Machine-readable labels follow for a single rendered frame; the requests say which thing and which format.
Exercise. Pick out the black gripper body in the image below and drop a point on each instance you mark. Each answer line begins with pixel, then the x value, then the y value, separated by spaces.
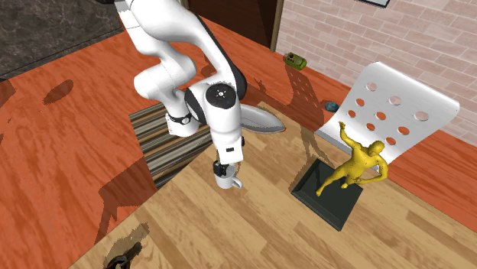
pixel 220 169

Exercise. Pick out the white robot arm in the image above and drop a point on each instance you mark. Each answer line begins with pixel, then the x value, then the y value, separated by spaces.
pixel 175 33

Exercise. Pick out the white mug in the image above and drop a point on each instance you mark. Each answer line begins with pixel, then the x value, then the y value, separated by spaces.
pixel 228 180

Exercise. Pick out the striped robot stand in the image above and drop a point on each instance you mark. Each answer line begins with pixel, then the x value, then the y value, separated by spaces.
pixel 164 149

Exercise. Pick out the grey pointed oval dish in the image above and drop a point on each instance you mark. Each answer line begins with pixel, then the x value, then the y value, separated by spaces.
pixel 261 119

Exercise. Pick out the small dark blue round object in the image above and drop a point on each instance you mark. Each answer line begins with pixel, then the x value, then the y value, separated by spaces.
pixel 331 106

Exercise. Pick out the green bottle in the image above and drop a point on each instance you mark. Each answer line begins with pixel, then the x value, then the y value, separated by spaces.
pixel 296 60

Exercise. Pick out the small black object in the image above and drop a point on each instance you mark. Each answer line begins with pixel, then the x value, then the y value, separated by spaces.
pixel 118 261

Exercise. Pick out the yellow figure with black base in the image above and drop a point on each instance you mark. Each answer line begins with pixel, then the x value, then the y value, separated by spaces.
pixel 357 164

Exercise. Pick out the white chair with round holes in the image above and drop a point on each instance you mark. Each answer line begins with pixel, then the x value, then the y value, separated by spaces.
pixel 395 85

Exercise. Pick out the dark framed wall picture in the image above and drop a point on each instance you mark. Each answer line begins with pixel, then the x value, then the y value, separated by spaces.
pixel 374 2

